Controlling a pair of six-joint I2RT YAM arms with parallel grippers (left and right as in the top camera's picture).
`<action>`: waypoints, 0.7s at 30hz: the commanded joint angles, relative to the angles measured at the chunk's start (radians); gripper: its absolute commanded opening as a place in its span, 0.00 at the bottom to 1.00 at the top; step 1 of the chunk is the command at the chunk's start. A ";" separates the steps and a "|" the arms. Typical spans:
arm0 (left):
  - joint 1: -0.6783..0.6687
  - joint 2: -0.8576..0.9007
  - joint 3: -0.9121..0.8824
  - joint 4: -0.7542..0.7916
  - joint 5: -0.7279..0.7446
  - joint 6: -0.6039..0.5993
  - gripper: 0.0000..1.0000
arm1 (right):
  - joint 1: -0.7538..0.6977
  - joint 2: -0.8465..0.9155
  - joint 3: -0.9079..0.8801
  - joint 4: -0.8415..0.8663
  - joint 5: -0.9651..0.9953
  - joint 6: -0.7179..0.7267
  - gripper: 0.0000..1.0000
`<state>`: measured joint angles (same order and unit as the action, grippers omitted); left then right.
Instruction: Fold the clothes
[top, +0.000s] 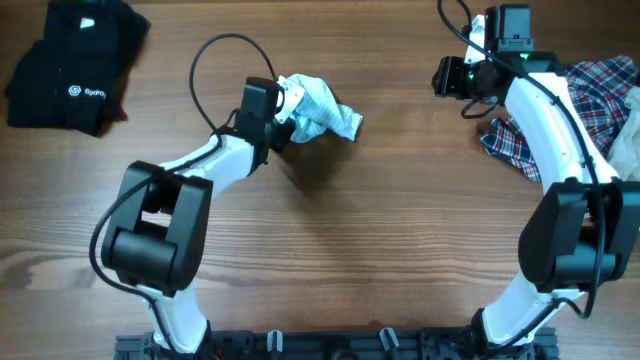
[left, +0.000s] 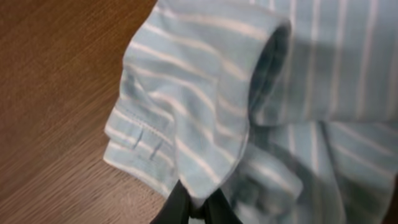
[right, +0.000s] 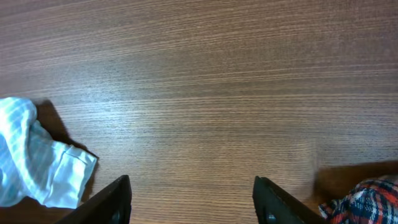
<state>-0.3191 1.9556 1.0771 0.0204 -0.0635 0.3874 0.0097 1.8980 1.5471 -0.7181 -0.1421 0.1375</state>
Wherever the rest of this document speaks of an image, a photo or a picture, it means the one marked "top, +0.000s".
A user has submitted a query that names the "black folded polo shirt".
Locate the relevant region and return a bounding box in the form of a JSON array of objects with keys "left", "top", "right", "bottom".
[{"left": 4, "top": 0, "right": 150, "bottom": 137}]

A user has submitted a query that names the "red blue plaid shirt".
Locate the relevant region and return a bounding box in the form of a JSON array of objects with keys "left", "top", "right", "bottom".
[{"left": 480, "top": 55, "right": 639, "bottom": 183}]

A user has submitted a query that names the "light blue striped shirt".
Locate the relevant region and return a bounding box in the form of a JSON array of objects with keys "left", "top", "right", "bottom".
[{"left": 285, "top": 74, "right": 363, "bottom": 143}]

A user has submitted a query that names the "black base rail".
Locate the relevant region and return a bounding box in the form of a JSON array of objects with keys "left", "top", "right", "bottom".
[{"left": 113, "top": 327, "right": 560, "bottom": 360}]

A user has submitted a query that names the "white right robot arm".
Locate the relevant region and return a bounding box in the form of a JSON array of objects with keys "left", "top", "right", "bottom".
[{"left": 432, "top": 4, "right": 639, "bottom": 359}]

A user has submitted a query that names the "cream white cloth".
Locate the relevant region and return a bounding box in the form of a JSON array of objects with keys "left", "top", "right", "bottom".
[{"left": 607, "top": 87, "right": 639, "bottom": 181}]

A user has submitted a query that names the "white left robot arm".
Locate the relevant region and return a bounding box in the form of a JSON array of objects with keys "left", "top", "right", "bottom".
[{"left": 100, "top": 77, "right": 299, "bottom": 359}]

